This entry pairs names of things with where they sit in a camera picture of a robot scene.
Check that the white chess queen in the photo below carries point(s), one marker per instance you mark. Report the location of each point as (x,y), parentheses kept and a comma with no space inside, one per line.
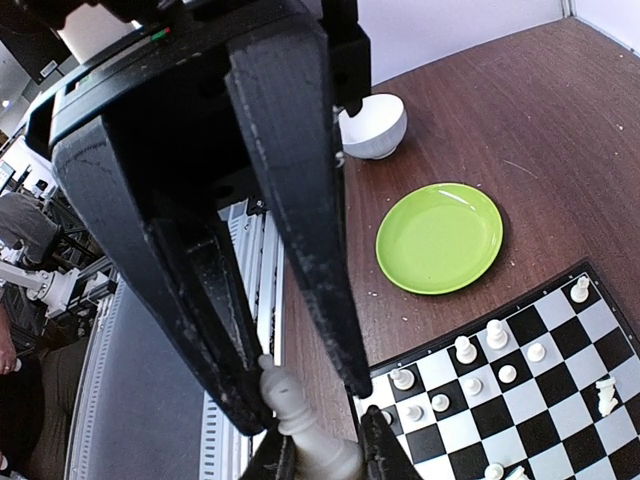
(465,350)

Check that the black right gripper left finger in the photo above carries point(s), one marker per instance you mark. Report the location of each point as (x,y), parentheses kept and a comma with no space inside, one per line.
(275,459)

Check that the white chess knight lying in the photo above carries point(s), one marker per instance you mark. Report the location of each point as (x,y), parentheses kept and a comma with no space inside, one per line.
(606,396)

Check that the white bowl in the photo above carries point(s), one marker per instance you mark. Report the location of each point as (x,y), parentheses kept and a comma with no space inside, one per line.
(377,130)

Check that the white chess rook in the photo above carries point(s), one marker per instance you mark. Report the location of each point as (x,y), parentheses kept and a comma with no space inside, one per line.
(579,292)

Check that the black and white chessboard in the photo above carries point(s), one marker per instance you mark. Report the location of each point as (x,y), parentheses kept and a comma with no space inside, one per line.
(532,406)

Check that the lime green plate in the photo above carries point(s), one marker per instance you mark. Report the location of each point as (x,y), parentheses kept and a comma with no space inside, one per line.
(439,238)

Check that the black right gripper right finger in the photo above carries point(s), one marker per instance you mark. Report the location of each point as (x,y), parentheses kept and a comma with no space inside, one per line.
(384,457)

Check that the white chess bishop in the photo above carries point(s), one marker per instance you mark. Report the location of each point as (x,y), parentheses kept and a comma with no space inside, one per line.
(319,454)

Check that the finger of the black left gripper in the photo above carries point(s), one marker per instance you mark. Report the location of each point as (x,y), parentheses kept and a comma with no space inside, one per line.
(140,201)
(279,85)

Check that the white chess king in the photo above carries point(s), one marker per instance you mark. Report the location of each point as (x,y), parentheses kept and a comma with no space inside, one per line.
(497,336)

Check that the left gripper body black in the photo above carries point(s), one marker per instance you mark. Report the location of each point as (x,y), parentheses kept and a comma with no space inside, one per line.
(164,86)

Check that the aluminium front rail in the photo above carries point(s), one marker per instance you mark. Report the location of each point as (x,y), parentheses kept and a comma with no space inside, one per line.
(140,413)

